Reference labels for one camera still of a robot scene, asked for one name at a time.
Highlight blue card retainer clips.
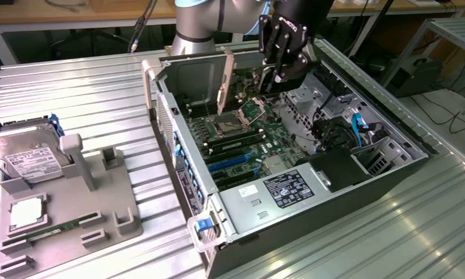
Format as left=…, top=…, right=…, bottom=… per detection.
left=172, top=130, right=206, bottom=204

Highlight thin black cable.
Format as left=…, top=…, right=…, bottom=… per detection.
left=420, top=92, right=465, bottom=135

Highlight dark rear case label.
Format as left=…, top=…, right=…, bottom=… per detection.
left=177, top=167, right=202, bottom=217

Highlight green motherboard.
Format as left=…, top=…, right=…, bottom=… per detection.
left=184, top=68, right=306, bottom=189

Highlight wooden desk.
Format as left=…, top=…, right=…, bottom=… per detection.
left=0, top=0, right=465, bottom=26

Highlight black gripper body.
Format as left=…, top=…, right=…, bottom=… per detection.
left=273, top=0, right=334, bottom=39

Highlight blue flat wire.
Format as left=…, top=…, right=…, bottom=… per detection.
left=350, top=112, right=369, bottom=151

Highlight green graphics card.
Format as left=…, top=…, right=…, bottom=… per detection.
left=216, top=45, right=309, bottom=115

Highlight blue card retention latches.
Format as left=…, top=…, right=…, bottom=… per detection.
left=0, top=112, right=65, bottom=138

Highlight open black PC case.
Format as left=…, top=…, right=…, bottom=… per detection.
left=141, top=34, right=438, bottom=279

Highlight grey metal shelf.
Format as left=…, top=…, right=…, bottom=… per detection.
left=381, top=17, right=465, bottom=96

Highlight grey parts rack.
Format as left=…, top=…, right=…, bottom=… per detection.
left=0, top=133, right=144, bottom=277

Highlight installed black RAM stick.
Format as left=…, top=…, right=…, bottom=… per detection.
left=204, top=133, right=265, bottom=155

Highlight silver hard disk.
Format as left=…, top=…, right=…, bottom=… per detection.
left=0, top=123, right=73, bottom=184

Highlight white side table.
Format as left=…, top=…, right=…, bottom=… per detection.
left=397, top=89, right=465, bottom=141

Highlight CPU socket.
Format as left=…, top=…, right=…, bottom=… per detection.
left=212, top=112, right=253, bottom=138

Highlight chipset heat sink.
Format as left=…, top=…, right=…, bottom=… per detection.
left=262, top=155, right=292, bottom=173

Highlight open socket cover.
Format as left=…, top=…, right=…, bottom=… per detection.
left=236, top=97, right=269, bottom=124

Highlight long black expansion slot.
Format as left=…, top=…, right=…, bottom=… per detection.
left=216, top=177, right=258, bottom=190
left=212, top=170, right=257, bottom=183

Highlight grey power supply unit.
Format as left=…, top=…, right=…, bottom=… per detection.
left=216, top=161, right=333, bottom=236

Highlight blue expansion slot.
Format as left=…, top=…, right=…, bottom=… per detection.
left=208, top=154, right=250, bottom=173

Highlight metal disk bay cage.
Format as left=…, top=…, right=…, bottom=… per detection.
left=281, top=69, right=360, bottom=152

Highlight black fan duct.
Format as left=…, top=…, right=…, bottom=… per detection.
left=293, top=147, right=373, bottom=193

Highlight silver CPU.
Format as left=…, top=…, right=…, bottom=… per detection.
left=9, top=199, right=50, bottom=228

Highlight black box device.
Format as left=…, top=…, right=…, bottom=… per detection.
left=394, top=56, right=445, bottom=98

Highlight green RAM stick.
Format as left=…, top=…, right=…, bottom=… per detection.
left=2, top=213, right=101, bottom=242

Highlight hanging black cable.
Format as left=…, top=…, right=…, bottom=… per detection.
left=129, top=0, right=158, bottom=53

